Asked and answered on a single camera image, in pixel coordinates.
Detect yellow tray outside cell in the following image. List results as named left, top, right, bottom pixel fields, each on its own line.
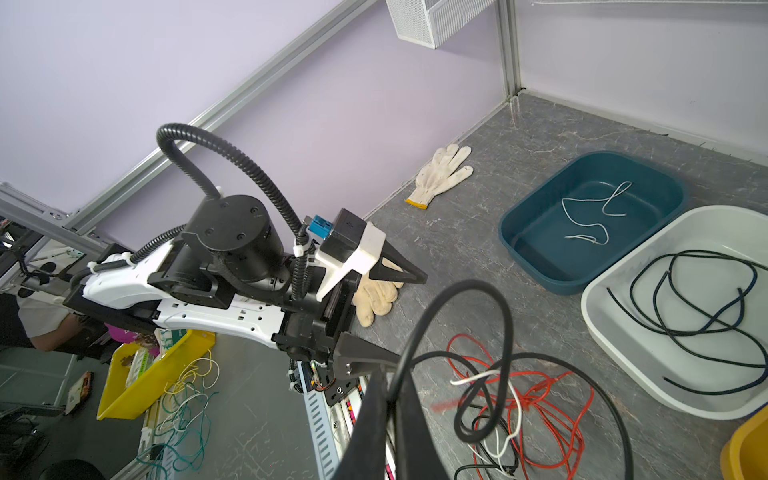
left=96, top=331, right=216, bottom=421

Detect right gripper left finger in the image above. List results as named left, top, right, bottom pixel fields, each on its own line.
left=334, top=371, right=388, bottom=480

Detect teal plastic bin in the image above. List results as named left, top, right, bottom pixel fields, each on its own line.
left=498, top=151, right=688, bottom=295

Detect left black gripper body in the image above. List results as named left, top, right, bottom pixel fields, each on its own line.
left=272, top=272, right=360, bottom=364

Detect yellow plastic bin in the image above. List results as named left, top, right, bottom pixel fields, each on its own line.
left=720, top=406, right=768, bottom=480

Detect white plastic bin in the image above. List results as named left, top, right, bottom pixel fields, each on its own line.
left=581, top=205, right=767, bottom=420

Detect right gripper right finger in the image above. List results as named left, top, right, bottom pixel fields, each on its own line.
left=393, top=374, right=449, bottom=480

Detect beige rubber glove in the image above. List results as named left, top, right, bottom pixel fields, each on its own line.
left=352, top=273, right=403, bottom=328

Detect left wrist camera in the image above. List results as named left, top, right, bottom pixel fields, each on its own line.
left=308, top=209, right=386, bottom=301

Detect white cable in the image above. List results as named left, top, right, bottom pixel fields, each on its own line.
left=561, top=180, right=634, bottom=247

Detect white cotton glove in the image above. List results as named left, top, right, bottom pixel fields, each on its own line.
left=406, top=143, right=474, bottom=210

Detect small white mesh basket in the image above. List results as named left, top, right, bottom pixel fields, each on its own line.
left=385, top=0, right=495, bottom=50

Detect red black white cables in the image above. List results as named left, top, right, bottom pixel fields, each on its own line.
left=430, top=333, right=596, bottom=480

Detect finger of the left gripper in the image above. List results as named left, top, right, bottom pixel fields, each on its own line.
left=368, top=241, right=428, bottom=284
left=332, top=332, right=400, bottom=380

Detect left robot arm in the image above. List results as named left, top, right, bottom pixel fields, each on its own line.
left=65, top=123, right=427, bottom=369

